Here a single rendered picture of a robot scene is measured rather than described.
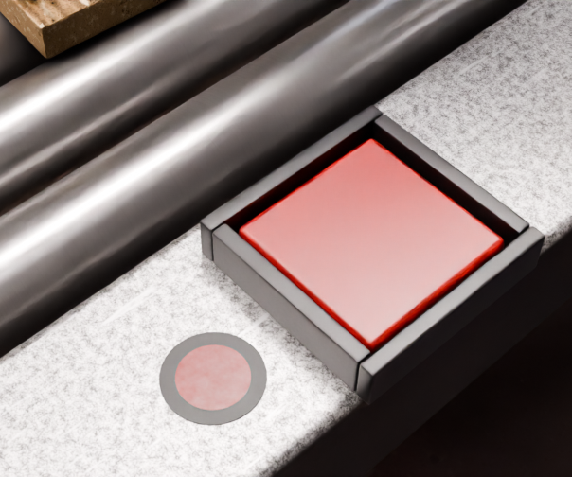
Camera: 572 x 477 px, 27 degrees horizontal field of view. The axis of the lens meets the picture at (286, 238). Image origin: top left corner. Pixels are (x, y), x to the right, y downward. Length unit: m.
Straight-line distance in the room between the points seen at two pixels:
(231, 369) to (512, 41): 0.18
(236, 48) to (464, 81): 0.09
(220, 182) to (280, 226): 0.05
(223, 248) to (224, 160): 0.05
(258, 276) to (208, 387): 0.04
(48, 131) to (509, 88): 0.16
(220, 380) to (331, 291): 0.04
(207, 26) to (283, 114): 0.05
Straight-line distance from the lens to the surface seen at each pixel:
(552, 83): 0.44
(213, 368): 0.35
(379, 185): 0.38
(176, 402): 0.35
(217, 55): 0.45
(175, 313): 0.37
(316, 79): 0.43
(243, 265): 0.36
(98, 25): 0.44
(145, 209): 0.39
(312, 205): 0.37
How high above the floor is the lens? 1.22
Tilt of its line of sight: 52 degrees down
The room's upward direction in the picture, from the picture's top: 2 degrees clockwise
